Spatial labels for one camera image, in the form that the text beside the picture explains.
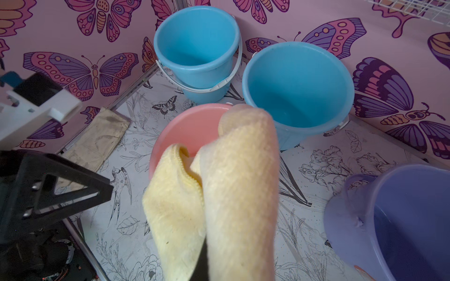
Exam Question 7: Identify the right blue bucket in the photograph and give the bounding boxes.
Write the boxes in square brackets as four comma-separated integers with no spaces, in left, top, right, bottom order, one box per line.
[242,42,355,151]

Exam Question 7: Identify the pink plastic bucket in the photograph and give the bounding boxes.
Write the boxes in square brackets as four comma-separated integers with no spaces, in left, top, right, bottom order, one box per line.
[149,103,232,178]

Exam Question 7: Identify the white wire wall basket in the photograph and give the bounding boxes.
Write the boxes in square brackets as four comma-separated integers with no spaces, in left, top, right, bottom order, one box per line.
[367,0,450,26]

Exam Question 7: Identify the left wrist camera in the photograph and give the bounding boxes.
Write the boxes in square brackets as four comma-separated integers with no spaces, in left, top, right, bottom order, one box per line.
[1,70,82,151]

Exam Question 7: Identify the beige worn cloth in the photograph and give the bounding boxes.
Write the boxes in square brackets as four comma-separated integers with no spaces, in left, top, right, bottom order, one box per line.
[62,108,130,173]

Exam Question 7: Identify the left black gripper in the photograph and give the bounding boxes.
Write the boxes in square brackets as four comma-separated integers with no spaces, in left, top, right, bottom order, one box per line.
[1,151,113,281]

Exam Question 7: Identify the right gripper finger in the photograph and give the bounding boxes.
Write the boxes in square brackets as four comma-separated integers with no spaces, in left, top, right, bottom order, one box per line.
[190,239,209,281]

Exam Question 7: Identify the yellow microfiber cloth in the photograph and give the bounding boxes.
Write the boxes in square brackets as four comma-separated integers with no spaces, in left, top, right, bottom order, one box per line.
[142,104,280,281]

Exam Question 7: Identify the purple plastic bucket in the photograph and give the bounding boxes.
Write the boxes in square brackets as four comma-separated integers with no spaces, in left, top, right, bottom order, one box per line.
[323,164,450,281]

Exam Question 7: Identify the left blue bucket white handle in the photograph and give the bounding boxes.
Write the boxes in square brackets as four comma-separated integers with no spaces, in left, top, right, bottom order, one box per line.
[154,6,243,104]

